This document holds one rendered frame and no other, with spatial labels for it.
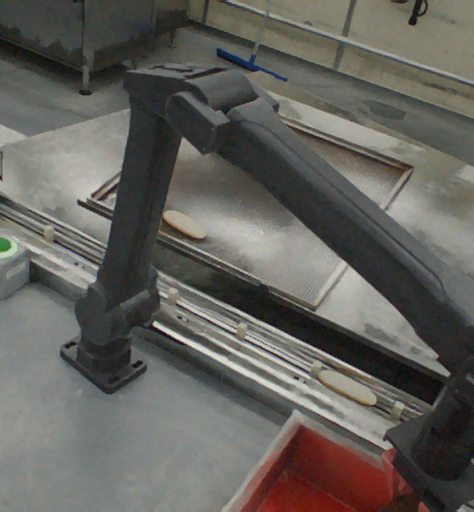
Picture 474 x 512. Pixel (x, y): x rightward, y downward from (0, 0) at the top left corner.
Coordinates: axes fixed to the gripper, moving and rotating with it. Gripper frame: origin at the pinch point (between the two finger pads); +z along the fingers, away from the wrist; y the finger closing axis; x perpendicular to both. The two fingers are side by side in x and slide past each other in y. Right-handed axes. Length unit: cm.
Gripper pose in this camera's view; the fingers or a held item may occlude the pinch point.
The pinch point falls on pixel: (409, 507)
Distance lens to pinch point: 83.3
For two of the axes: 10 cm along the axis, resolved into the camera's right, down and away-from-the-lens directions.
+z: -1.8, 7.9, 5.8
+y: -5.0, -5.8, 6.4
